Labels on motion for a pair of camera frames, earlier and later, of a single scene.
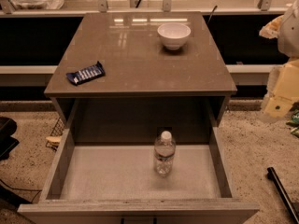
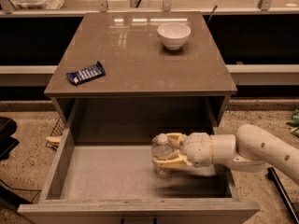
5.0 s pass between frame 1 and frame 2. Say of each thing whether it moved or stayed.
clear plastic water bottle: stayed
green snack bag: stayed
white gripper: moved
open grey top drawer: stayed
